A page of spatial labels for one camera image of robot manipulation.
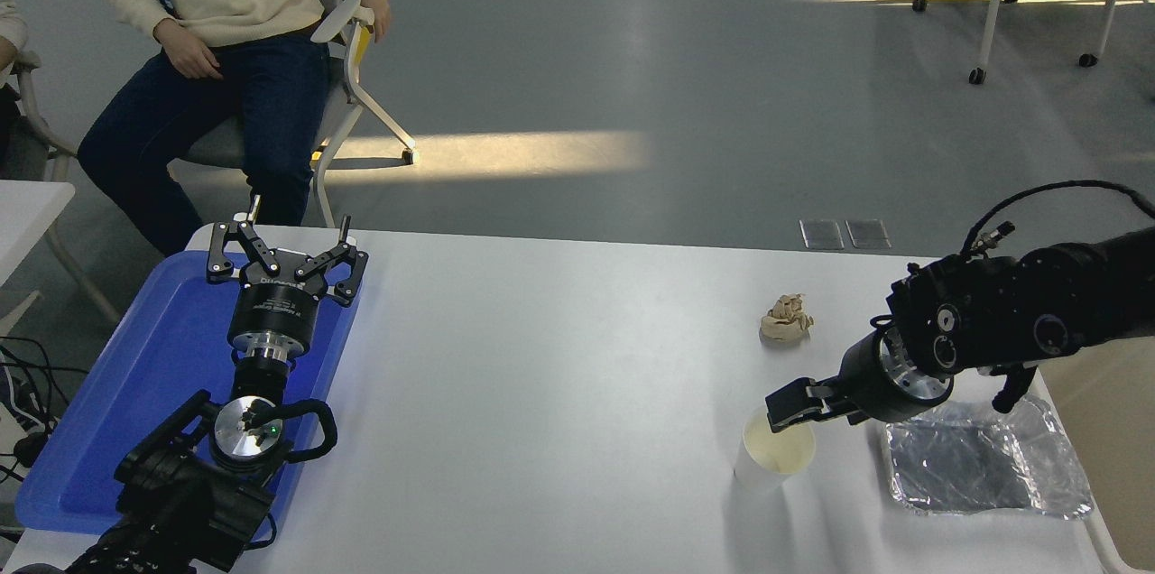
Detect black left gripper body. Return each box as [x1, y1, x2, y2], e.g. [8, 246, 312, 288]
[227, 251, 328, 349]

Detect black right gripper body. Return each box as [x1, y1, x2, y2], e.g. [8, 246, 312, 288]
[837, 332, 903, 425]

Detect white paper cup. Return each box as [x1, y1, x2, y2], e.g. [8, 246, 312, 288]
[733, 407, 818, 494]

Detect person's right hand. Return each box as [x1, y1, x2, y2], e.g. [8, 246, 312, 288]
[153, 17, 226, 80]

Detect person's left hand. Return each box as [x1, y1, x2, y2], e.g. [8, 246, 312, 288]
[358, 0, 393, 42]

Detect crumpled tan paper ball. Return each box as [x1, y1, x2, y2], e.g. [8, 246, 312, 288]
[760, 293, 815, 345]

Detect silver foil tray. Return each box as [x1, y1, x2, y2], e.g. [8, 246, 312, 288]
[882, 393, 1095, 521]

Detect metal floor outlet plate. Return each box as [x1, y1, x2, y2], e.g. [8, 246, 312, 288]
[845, 219, 892, 250]
[800, 219, 845, 251]

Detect blue plastic tray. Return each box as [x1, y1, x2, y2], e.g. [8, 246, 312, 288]
[15, 249, 364, 534]

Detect grey white office chair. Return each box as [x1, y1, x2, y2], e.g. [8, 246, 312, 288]
[176, 0, 420, 230]

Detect white framed chair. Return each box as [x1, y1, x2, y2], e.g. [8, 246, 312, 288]
[9, 51, 123, 327]

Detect small white side table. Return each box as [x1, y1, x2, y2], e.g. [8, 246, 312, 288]
[0, 180, 78, 336]

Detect large pale bin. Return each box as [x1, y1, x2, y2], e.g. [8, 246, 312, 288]
[1033, 335, 1155, 574]

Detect person at picture edge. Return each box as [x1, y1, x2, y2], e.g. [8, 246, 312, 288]
[0, 0, 46, 182]

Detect black floor cables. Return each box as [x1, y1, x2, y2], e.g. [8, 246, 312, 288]
[0, 335, 73, 485]

